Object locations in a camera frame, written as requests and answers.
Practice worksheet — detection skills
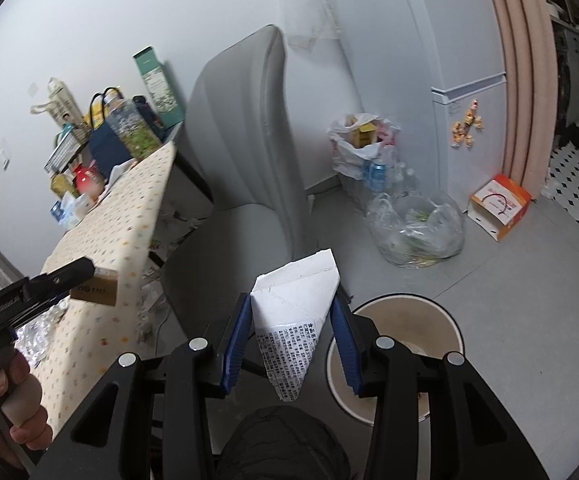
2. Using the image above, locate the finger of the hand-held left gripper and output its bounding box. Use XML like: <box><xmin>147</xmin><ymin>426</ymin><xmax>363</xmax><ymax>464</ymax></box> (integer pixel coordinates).
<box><xmin>22</xmin><ymin>256</ymin><xmax>95</xmax><ymax>302</ymax></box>

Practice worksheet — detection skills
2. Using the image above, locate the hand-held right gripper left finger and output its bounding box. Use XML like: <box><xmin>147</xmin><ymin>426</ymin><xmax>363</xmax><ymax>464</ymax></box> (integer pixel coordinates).
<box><xmin>56</xmin><ymin>292</ymin><xmax>253</xmax><ymax>480</ymax></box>

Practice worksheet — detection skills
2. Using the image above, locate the floral tablecloth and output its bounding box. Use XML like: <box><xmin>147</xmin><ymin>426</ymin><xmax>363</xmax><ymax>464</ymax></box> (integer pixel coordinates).
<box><xmin>14</xmin><ymin>141</ymin><xmax>177</xmax><ymax>441</ymax></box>

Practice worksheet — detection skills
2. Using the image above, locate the blue white tissue box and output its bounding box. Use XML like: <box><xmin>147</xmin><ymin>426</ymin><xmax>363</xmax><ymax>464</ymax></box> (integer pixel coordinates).
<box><xmin>50</xmin><ymin>192</ymin><xmax>92</xmax><ymax>231</ymax></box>

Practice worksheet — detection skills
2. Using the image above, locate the small brown cardboard box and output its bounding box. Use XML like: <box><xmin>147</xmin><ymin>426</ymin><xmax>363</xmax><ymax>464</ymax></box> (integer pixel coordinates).
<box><xmin>70</xmin><ymin>266</ymin><xmax>119</xmax><ymax>307</ymax></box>

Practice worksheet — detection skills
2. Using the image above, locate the orange white cardboard box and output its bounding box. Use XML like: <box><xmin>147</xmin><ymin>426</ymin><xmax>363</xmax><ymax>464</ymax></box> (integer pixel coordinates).
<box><xmin>468</xmin><ymin>174</ymin><xmax>533</xmax><ymax>242</ymax></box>

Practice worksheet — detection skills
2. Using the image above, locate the white refrigerator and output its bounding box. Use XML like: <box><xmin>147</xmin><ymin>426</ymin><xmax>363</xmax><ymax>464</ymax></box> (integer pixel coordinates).
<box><xmin>282</xmin><ymin>0</ymin><xmax>510</xmax><ymax>201</ymax></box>

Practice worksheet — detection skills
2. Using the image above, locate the translucent hanging plastic bag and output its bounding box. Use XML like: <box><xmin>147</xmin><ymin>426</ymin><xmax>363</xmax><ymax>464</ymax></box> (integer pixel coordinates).
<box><xmin>282</xmin><ymin>0</ymin><xmax>343</xmax><ymax>51</ymax></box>

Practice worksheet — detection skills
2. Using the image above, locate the black wire basket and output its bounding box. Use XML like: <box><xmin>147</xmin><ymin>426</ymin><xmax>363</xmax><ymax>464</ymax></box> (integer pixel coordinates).
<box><xmin>44</xmin><ymin>125</ymin><xmax>92</xmax><ymax>173</ymax></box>

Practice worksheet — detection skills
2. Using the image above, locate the white waste bin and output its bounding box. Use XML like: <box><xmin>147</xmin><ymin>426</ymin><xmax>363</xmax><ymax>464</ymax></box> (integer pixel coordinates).
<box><xmin>325</xmin><ymin>294</ymin><xmax>466</xmax><ymax>423</ymax></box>

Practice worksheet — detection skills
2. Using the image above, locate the gold figures fridge magnet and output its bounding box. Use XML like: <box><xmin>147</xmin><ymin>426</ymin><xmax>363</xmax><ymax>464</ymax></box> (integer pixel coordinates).
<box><xmin>450</xmin><ymin>100</ymin><xmax>485</xmax><ymax>148</ymax></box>

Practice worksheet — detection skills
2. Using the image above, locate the plastic bottle with plants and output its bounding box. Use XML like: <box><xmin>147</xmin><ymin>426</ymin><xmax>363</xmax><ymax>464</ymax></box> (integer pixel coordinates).
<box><xmin>103</xmin><ymin>94</ymin><xmax>162</xmax><ymax>158</ymax></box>

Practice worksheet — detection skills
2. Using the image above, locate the person's dark trouser leg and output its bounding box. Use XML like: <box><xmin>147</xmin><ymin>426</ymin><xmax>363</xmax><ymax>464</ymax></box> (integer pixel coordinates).
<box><xmin>214</xmin><ymin>406</ymin><xmax>353</xmax><ymax>480</ymax></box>

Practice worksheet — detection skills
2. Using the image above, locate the white carton with handles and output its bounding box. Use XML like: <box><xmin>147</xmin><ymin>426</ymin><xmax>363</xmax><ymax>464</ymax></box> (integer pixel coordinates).
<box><xmin>30</xmin><ymin>77</ymin><xmax>87</xmax><ymax>131</ymax></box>

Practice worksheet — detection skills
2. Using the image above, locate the white folded cloth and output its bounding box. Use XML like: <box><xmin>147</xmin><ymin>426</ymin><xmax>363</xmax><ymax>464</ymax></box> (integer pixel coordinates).
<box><xmin>106</xmin><ymin>159</ymin><xmax>140</xmax><ymax>186</ymax></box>

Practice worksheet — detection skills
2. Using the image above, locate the yellow snack bag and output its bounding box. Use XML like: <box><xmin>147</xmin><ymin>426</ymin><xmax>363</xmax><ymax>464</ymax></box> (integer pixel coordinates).
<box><xmin>86</xmin><ymin>87</ymin><xmax>125</xmax><ymax>131</ymax></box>

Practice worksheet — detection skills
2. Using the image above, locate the navy lunch bag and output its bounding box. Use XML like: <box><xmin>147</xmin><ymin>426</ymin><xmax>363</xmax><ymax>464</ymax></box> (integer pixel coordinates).
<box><xmin>88</xmin><ymin>95</ymin><xmax>165</xmax><ymax>171</ymax></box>

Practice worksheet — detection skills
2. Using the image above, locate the white plastic bag of waste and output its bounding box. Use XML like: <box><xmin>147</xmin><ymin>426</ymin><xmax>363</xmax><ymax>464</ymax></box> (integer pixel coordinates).
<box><xmin>327</xmin><ymin>112</ymin><xmax>410</xmax><ymax>201</ymax></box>

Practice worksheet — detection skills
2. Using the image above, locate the silver foil packet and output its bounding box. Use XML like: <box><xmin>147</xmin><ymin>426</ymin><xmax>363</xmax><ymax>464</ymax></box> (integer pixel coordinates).
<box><xmin>14</xmin><ymin>305</ymin><xmax>67</xmax><ymax>366</ymax></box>

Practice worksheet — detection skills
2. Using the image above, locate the white paper sheet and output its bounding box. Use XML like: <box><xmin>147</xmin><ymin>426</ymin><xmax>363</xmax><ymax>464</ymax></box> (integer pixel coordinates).
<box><xmin>250</xmin><ymin>247</ymin><xmax>341</xmax><ymax>403</ymax></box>

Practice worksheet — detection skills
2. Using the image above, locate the red white vase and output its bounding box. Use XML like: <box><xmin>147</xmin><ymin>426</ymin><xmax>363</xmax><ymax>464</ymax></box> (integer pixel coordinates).
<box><xmin>72</xmin><ymin>162</ymin><xmax>106</xmax><ymax>198</ymax></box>

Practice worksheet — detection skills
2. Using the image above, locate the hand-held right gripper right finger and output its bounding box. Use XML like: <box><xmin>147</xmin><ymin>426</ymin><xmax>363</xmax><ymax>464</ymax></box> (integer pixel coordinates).
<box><xmin>330</xmin><ymin>296</ymin><xmax>553</xmax><ymax>480</ymax></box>

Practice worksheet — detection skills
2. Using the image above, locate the tall green box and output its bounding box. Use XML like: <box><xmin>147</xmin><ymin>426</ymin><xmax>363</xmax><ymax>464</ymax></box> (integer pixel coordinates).
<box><xmin>133</xmin><ymin>46</ymin><xmax>186</xmax><ymax>130</ymax></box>

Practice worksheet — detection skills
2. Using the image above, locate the clear plastic bag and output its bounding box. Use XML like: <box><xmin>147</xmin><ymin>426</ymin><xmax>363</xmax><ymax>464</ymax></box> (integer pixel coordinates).
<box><xmin>366</xmin><ymin>191</ymin><xmax>466</xmax><ymax>268</ymax></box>

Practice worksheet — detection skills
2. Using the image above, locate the grey upholstered chair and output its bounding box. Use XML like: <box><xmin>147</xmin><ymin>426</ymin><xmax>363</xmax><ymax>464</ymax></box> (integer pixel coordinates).
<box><xmin>162</xmin><ymin>24</ymin><xmax>353</xmax><ymax>356</ymax></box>

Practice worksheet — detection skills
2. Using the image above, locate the glass jar of pickles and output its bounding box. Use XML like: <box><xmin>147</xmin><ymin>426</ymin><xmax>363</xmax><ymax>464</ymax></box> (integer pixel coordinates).
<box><xmin>50</xmin><ymin>172</ymin><xmax>80</xmax><ymax>198</ymax></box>

